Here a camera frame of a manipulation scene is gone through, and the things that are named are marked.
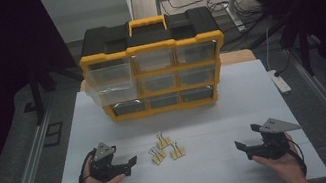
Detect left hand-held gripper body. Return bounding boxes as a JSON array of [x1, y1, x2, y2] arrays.
[[85, 140, 123, 183]]

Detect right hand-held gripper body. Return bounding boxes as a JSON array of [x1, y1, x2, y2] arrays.
[[255, 112, 307, 161]]

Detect yellow binder clip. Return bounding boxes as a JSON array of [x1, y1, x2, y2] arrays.
[[154, 130, 174, 151], [147, 144, 169, 168], [168, 139, 188, 161]]

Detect person's right hand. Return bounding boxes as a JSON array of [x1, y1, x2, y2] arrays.
[[249, 130, 312, 183]]

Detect white power strip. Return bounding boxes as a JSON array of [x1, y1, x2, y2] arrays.
[[268, 66, 293, 97]]

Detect clear plastic drawer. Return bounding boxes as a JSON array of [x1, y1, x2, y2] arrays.
[[84, 76, 140, 110], [82, 56, 135, 90]]

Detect black metal stand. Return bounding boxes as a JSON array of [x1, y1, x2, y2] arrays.
[[294, 26, 317, 78], [25, 68, 49, 127]]

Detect black and yellow organizer box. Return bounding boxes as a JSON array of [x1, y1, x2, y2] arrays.
[[73, 4, 237, 128]]

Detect black floor frame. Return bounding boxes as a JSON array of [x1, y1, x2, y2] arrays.
[[39, 121, 67, 149]]

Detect black power cable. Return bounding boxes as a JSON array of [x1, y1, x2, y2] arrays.
[[270, 48, 295, 78]]

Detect white cable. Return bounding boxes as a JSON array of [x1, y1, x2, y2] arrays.
[[260, 26, 278, 73]]

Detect tangle of black floor cables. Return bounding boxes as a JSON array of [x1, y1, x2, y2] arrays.
[[164, 0, 269, 37]]

